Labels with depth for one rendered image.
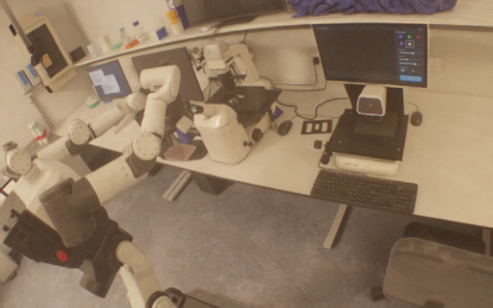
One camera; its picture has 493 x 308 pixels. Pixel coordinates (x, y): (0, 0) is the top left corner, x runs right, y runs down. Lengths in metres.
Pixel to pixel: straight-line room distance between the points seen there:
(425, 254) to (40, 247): 1.06
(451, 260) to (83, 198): 0.94
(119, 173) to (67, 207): 0.17
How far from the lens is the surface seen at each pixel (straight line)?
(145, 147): 0.79
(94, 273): 1.08
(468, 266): 0.84
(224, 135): 1.36
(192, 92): 1.76
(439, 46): 1.68
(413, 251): 0.83
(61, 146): 1.12
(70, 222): 0.74
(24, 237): 0.91
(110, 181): 0.77
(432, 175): 1.29
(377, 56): 1.15
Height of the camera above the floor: 1.68
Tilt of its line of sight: 37 degrees down
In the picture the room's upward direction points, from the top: 22 degrees counter-clockwise
